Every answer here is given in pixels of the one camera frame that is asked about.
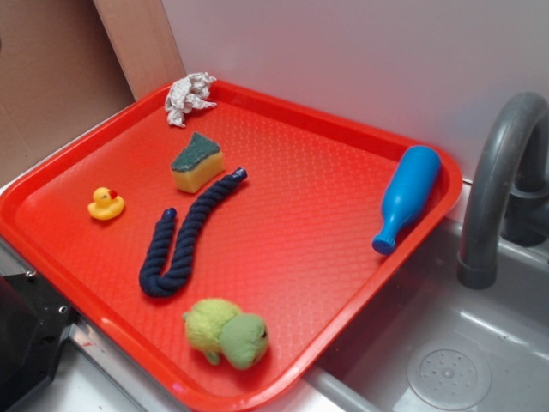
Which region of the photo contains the red plastic tray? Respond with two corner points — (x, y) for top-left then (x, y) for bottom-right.
(1, 82), (462, 411)

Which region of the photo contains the crumpled white paper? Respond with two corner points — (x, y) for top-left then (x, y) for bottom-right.
(165, 72), (217, 128)

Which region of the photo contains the blue plastic bottle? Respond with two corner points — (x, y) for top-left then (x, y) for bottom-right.
(372, 146), (442, 255)

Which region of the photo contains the dark blue rope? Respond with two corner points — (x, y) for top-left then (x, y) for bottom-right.
(138, 167), (249, 298)

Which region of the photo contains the green plush turtle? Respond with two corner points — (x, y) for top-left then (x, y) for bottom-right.
(182, 298), (269, 370)

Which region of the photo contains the grey toy faucet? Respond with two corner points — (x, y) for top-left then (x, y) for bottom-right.
(457, 92), (548, 289)

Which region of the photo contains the yellow rubber duck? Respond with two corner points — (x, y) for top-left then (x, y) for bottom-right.
(87, 187), (125, 221)

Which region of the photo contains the yellow green sponge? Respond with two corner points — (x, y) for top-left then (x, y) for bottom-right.
(171, 132), (225, 194)

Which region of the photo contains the wooden board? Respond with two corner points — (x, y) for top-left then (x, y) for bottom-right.
(94, 0), (186, 100)

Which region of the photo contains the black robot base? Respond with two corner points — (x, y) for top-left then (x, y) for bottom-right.
(1, 273), (75, 411)

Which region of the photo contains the grey toy sink basin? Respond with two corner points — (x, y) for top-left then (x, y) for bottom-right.
(305, 220), (548, 411)

